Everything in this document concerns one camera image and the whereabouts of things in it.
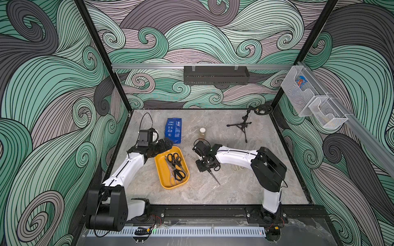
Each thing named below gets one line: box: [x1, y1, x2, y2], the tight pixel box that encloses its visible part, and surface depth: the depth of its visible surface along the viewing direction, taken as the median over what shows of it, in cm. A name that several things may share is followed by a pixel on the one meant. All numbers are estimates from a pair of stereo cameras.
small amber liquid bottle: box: [199, 127, 206, 142], surface depth 98 cm
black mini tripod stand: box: [226, 104, 274, 143], surface depth 100 cm
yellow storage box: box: [154, 146, 190, 190], surface depth 89 cm
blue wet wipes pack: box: [164, 117, 182, 145], surface depth 106 cm
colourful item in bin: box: [295, 75, 308, 89], surface depth 86 cm
